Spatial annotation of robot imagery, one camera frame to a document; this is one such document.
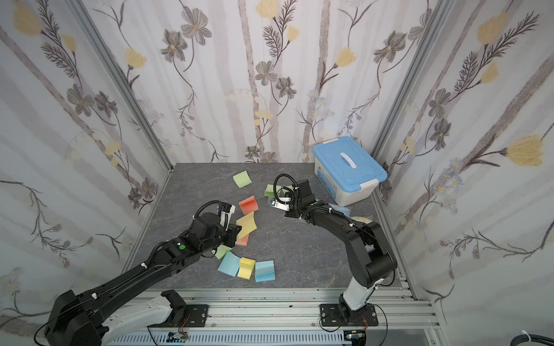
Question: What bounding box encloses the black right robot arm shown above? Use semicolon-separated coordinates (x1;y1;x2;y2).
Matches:
277;193;398;315

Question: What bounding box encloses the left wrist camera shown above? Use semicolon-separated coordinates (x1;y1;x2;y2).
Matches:
219;202;236;229

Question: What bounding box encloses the small circuit board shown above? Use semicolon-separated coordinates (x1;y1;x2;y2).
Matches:
165;332;189;343

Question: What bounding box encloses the blue memo pad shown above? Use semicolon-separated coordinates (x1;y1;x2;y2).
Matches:
218;252;241;277
255;260;276;283

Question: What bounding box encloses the left blue memo pad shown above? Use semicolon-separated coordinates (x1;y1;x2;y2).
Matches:
218;252;241;277

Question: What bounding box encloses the small yellow memo pad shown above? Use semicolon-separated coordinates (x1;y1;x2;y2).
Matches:
237;257;255;280

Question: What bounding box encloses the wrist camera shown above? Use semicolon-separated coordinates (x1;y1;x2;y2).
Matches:
266;180;314;211
219;202;236;229

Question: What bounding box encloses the black cable bottom right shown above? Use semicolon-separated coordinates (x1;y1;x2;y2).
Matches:
510;330;554;346

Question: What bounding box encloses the green memo pad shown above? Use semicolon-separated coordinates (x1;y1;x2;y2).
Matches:
264;185;293;198
232;171;252;188
214;245;232;260

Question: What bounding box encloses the pink memo pad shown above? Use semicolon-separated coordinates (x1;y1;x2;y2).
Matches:
235;234;249;246

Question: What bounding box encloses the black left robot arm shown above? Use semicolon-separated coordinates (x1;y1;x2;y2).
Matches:
43;213;242;345

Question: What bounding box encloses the aluminium rail frame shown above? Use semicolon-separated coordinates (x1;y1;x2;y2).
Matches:
114;286;447;345

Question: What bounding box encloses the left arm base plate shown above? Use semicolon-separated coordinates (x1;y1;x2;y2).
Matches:
155;304;209;328

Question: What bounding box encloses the large yellow memo pad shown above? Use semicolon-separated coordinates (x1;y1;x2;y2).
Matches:
236;211;257;240

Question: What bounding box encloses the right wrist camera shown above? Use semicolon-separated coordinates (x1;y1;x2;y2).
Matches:
266;180;314;211

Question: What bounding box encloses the clear bag with beige contents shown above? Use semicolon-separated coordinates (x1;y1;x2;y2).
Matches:
351;216;372;223

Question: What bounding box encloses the bag of blue face masks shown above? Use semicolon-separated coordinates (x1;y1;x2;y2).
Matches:
330;204;351;216

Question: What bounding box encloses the white box with blue lid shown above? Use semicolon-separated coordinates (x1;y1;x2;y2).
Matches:
312;137;388;207

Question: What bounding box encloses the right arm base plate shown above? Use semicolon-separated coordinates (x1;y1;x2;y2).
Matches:
319;304;379;327

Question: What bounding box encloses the red memo pad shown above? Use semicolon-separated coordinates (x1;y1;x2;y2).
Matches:
239;196;259;216

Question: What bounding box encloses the right blue memo pad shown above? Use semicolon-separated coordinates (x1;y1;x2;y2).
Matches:
255;260;276;283

